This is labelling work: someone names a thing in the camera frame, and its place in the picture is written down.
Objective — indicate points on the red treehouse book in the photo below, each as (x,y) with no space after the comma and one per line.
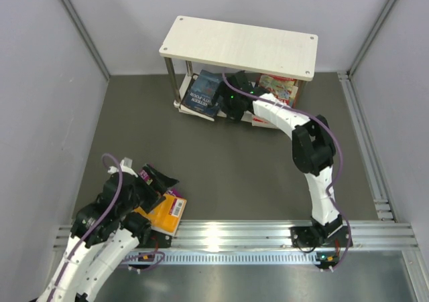
(283,88)

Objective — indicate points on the white two-tier shelf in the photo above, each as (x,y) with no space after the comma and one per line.
(236,46)

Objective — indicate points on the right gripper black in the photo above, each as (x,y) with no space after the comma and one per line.
(225,90)

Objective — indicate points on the purple treehouse book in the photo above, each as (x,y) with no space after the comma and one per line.
(174,191)

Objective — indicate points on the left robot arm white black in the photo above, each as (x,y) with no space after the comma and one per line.
(107,230)

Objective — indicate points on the dark blue Nineteen Eighty-Four book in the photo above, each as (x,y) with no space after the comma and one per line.
(200,96)

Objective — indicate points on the orange yellow book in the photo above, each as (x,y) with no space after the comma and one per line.
(166,217)

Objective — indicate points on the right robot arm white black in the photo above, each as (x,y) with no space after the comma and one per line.
(313,146)

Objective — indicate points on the red white book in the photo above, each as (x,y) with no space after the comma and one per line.
(259,122)

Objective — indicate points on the aluminium rail base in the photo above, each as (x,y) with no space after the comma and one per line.
(270,242)

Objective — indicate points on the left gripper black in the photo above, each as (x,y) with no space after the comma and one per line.
(161,181)

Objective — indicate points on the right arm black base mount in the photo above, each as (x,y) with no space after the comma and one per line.
(307,238)

